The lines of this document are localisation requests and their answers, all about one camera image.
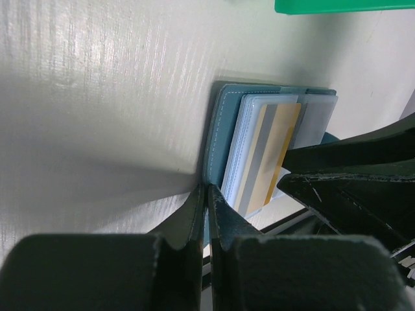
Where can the green plastic bin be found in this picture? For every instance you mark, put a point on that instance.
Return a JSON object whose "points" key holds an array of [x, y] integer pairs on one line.
{"points": [[299, 7]]}

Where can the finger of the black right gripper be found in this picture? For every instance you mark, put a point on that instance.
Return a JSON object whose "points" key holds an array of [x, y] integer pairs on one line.
{"points": [[388, 151], [372, 200]]}

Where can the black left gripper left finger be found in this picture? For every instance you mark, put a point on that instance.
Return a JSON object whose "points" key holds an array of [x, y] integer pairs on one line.
{"points": [[159, 270]]}

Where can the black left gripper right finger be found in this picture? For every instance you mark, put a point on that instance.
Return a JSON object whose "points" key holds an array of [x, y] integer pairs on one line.
{"points": [[253, 271]]}

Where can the gold striped credit card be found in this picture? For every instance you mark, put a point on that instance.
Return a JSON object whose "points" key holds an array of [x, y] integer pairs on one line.
{"points": [[272, 135]]}

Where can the blue leather card holder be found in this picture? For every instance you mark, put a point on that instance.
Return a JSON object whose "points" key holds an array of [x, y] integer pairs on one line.
{"points": [[232, 128]]}

